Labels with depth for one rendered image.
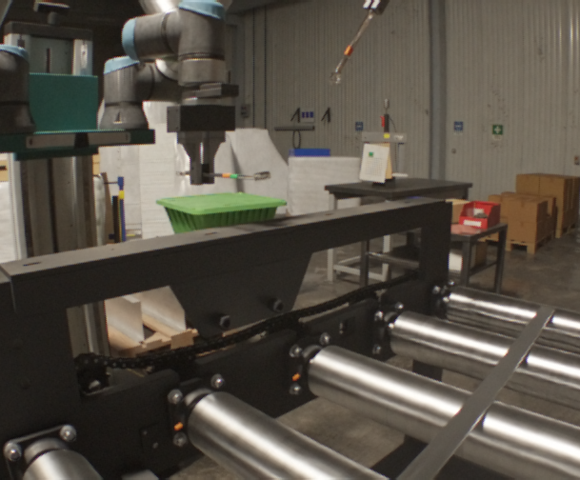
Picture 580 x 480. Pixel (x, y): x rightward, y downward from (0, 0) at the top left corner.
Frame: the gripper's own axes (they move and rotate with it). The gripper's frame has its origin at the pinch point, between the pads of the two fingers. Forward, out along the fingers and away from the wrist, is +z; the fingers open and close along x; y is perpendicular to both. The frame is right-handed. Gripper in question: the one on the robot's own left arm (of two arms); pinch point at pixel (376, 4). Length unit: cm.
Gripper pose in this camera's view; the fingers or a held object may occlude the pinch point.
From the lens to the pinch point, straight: 108.6
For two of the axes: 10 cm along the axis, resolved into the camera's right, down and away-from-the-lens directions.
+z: -4.8, 8.7, 0.7
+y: 6.5, 3.0, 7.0
